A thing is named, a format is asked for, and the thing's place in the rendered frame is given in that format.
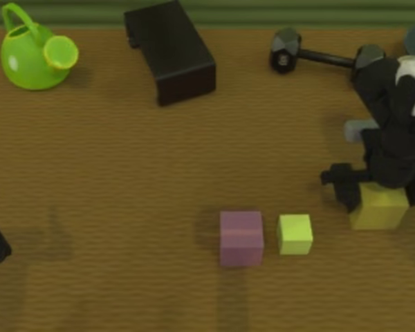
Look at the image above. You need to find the large yellow block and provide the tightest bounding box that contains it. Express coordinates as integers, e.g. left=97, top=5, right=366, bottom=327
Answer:
left=349, top=182, right=410, bottom=231

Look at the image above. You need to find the small lime green cube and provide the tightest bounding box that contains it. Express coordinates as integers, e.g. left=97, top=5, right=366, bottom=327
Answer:
left=276, top=213, right=314, bottom=256

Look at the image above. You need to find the purple cube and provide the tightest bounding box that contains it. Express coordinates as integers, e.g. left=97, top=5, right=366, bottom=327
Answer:
left=219, top=210, right=265, bottom=268

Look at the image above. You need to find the black hex dumbbell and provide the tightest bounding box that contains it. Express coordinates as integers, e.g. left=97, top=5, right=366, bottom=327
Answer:
left=268, top=27, right=387, bottom=77

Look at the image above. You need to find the green plastic watering can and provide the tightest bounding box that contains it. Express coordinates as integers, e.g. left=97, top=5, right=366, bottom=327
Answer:
left=0, top=2, right=80, bottom=91

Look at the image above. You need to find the black rectangular box stand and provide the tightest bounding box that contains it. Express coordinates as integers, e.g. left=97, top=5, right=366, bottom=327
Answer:
left=123, top=0, right=217, bottom=107

